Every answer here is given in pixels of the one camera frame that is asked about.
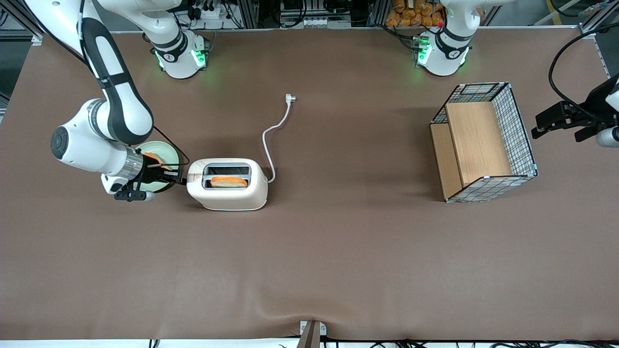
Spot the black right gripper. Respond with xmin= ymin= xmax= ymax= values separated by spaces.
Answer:
xmin=138 ymin=155 xmax=188 ymax=190

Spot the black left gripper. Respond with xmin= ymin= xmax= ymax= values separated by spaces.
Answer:
xmin=531 ymin=72 xmax=619 ymax=140

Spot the white two-slot toaster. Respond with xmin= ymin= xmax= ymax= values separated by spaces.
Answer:
xmin=186 ymin=158 xmax=269 ymax=212

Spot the toast slice in toaster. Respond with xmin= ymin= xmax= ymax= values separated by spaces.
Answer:
xmin=210 ymin=176 xmax=249 ymax=189

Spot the pale green round plate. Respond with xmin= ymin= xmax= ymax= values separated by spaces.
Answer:
xmin=132 ymin=141 xmax=180 ymax=193

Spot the triangular orange bread piece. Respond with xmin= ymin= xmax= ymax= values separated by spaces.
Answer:
xmin=144 ymin=152 xmax=170 ymax=171

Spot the power strip with black plugs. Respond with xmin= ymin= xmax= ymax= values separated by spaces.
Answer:
xmin=186 ymin=0 xmax=233 ymax=22

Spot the bag of bread rolls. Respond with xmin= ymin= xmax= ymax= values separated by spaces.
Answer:
xmin=384 ymin=0 xmax=445 ymax=28

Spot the white power strip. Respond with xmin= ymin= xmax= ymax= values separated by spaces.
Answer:
xmin=300 ymin=17 xmax=341 ymax=28

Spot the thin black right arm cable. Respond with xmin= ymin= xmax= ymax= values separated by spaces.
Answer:
xmin=145 ymin=126 xmax=191 ymax=169

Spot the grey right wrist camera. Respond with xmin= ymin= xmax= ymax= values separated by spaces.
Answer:
xmin=114 ymin=189 xmax=156 ymax=203

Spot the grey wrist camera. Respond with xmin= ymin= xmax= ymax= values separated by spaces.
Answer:
xmin=575 ymin=127 xmax=619 ymax=148
xmin=114 ymin=189 xmax=156 ymax=203

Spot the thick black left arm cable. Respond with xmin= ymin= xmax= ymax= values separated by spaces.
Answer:
xmin=548 ymin=22 xmax=619 ymax=121

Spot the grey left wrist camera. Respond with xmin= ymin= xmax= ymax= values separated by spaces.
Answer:
xmin=575 ymin=127 xmax=619 ymax=148

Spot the wire basket with wooden shelf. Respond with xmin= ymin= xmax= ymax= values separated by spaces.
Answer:
xmin=429 ymin=82 xmax=539 ymax=203

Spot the aluminium frame profile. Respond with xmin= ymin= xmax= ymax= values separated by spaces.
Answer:
xmin=578 ymin=0 xmax=619 ymax=34
xmin=0 ymin=0 xmax=44 ymax=46

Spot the white toaster power cord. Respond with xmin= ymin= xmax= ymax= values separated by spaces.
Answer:
xmin=262 ymin=94 xmax=296 ymax=184

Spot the metal table edge bracket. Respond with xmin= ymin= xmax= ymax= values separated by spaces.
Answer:
xmin=299 ymin=320 xmax=327 ymax=348

